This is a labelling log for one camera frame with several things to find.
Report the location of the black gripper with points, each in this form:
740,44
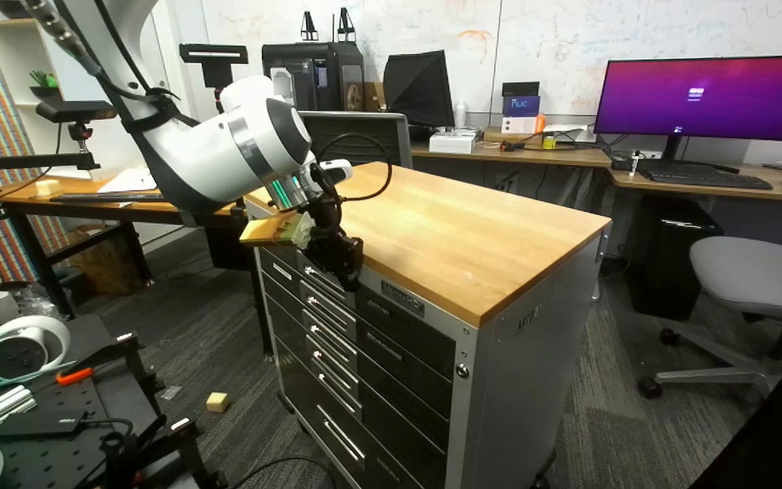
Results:
329,226

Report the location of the grey metal tool drawer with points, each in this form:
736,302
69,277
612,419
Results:
407,330

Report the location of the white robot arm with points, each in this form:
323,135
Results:
201,152

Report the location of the grey tool cabinet wooden top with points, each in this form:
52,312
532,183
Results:
462,226

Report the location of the white flat box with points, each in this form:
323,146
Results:
452,141

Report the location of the small wooden block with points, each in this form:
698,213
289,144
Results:
217,402

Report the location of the black 3d printer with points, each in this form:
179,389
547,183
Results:
314,77

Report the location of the black monitor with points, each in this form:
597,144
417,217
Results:
418,84

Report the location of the wooden office desk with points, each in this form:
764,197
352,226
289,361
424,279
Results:
725,192
516,156

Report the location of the white paper sheet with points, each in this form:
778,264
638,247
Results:
129,180

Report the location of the brown cardboard box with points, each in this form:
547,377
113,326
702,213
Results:
107,259

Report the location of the blue white cardboard box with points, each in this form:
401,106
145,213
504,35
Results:
519,106

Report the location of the small yellow object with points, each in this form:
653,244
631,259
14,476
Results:
549,141

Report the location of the wooden table black legs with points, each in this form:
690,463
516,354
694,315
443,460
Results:
56,192

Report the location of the black computer tower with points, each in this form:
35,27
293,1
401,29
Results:
676,259

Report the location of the black perforated equipment cart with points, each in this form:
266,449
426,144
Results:
56,442

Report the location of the black metal boom bar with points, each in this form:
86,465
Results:
19,164

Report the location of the small green object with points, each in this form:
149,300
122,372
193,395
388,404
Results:
44,80

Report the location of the black keyboard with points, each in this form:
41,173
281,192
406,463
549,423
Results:
706,173

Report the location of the purple screen monitor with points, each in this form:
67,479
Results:
706,95

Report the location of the grey upholstered office chair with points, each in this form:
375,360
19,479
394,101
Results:
760,274

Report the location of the black stereo camera on stand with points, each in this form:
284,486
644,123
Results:
216,55

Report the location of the white wall shelf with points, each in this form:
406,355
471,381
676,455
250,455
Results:
12,55

